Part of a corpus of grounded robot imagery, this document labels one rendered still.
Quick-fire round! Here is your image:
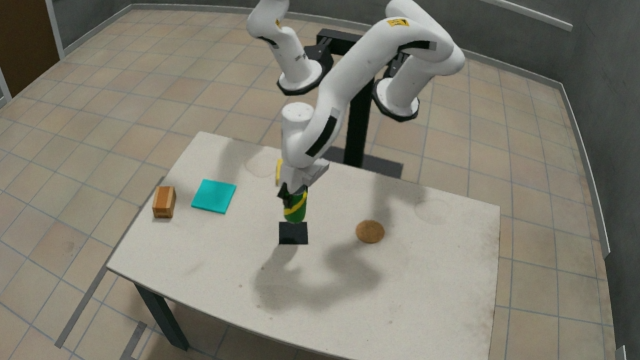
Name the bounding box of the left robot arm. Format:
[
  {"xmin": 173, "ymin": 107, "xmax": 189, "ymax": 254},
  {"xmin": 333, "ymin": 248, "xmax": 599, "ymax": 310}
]
[{"xmin": 281, "ymin": 0, "xmax": 465, "ymax": 187}]

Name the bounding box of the dark grey square tile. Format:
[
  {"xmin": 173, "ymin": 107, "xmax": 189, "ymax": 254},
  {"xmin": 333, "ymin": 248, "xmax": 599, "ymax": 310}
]
[{"xmin": 279, "ymin": 221, "xmax": 308, "ymax": 245}]

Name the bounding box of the green drink can with yellow stripe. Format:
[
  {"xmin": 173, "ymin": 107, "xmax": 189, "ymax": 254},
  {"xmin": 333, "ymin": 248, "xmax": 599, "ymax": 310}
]
[{"xmin": 284, "ymin": 184, "xmax": 308, "ymax": 223}]

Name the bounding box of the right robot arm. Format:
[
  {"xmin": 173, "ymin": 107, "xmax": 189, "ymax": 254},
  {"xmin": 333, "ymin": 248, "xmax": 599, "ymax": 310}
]
[{"xmin": 246, "ymin": 0, "xmax": 322, "ymax": 91}]

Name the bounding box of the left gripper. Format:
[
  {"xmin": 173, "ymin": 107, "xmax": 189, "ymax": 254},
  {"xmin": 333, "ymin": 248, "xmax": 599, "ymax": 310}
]
[{"xmin": 277, "ymin": 161, "xmax": 305, "ymax": 210}]

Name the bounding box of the flat turquoise square tile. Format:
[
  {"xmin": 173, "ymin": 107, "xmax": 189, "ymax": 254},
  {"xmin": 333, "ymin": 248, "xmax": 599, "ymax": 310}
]
[{"xmin": 191, "ymin": 179, "xmax": 236, "ymax": 215}]

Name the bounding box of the small brown cardboard box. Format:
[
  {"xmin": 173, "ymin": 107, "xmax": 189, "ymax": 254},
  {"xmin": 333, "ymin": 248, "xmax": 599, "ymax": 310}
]
[{"xmin": 152, "ymin": 186, "xmax": 176, "ymax": 218}]

